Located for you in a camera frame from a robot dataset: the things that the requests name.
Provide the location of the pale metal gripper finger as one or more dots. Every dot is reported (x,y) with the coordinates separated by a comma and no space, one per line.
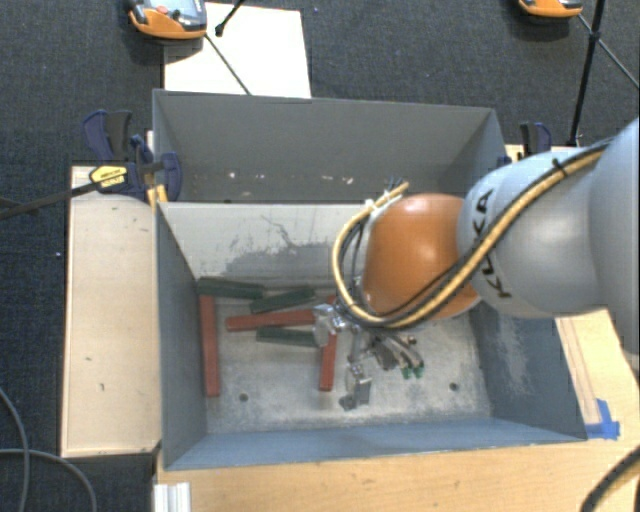
(358,389)
(326,325)

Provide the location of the red-brown flat block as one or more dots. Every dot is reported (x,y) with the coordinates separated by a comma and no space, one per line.
(328,367)
(210,350)
(270,321)

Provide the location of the dark green flat block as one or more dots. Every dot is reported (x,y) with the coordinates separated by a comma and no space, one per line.
(282,300)
(285,337)
(227,288)

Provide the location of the grey metal bin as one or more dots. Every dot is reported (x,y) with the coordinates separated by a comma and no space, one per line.
(300,150)

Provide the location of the pale wood board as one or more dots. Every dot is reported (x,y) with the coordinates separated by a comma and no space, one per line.
(110,325)

